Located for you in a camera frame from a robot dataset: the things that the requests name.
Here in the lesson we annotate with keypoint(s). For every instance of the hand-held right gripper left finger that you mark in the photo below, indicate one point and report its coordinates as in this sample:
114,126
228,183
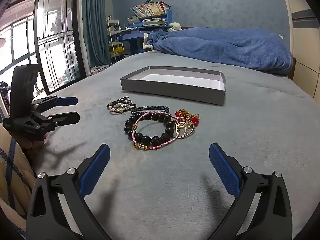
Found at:
95,170

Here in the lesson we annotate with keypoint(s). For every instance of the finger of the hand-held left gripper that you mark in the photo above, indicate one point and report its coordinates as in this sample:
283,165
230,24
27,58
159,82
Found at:
67,118
66,101

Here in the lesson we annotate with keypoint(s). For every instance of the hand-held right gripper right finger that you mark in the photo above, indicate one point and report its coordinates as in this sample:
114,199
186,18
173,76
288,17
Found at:
225,172

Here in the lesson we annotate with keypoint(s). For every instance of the grey shallow cardboard box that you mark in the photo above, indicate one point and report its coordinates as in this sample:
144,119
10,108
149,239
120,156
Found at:
175,92

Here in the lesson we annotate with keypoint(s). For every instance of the person's left forearm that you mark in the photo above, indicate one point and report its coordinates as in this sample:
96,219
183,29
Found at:
13,170

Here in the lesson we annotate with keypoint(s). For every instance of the person's left hand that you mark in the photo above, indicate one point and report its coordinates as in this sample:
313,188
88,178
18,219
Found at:
33,145

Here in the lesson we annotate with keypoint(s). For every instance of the grey white cloth bundle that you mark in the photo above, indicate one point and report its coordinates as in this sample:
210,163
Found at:
98,69

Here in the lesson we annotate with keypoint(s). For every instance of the black framed window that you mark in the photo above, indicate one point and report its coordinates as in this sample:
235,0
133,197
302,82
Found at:
37,30

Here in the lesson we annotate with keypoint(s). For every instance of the yellow item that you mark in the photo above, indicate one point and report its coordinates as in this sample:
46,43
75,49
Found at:
117,50

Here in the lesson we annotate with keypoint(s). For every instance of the white shelf cart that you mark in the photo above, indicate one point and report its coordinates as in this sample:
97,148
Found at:
112,30

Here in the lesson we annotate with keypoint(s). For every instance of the teal curtain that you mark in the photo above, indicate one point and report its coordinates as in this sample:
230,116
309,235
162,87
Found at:
95,17

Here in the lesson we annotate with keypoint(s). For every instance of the blue desk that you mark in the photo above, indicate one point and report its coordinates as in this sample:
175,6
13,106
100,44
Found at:
130,38

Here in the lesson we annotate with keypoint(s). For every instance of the stack of papers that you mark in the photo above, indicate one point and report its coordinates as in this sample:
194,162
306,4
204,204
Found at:
150,21

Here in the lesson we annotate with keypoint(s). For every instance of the row of books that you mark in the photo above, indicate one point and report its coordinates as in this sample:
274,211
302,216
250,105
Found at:
150,8

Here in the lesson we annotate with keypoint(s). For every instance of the blue fleece blanket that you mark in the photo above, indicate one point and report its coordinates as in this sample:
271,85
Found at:
225,45

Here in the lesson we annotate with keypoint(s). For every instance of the white plush toy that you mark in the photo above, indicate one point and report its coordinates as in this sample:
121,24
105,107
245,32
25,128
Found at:
175,26

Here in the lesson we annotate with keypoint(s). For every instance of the beige wardrobe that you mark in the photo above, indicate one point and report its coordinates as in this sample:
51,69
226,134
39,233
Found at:
307,42

